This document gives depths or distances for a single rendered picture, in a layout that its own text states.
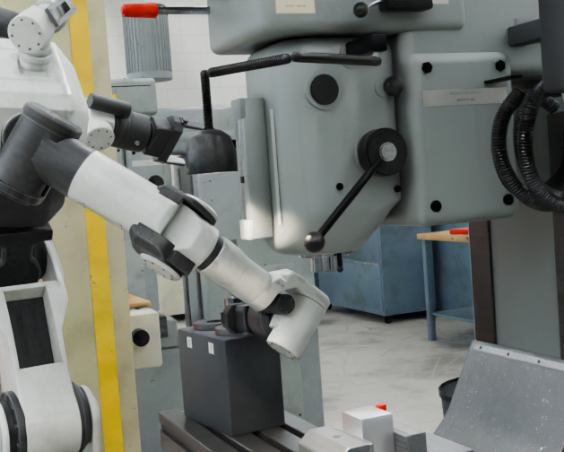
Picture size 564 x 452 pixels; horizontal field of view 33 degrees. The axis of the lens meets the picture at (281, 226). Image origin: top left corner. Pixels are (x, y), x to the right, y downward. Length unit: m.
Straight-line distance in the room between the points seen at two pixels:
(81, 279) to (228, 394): 1.36
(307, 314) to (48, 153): 0.50
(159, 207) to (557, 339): 0.68
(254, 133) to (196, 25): 9.64
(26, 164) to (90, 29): 1.63
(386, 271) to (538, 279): 7.14
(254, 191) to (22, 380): 0.66
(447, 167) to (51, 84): 0.71
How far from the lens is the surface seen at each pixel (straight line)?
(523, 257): 1.67
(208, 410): 1.93
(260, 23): 1.34
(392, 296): 8.81
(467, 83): 1.47
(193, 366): 1.96
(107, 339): 3.15
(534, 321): 1.67
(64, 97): 1.70
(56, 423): 1.84
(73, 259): 3.11
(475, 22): 1.50
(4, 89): 1.69
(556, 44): 1.31
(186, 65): 10.92
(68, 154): 1.55
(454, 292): 8.98
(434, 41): 1.46
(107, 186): 1.53
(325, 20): 1.36
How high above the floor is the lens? 1.43
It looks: 3 degrees down
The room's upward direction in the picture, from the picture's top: 4 degrees counter-clockwise
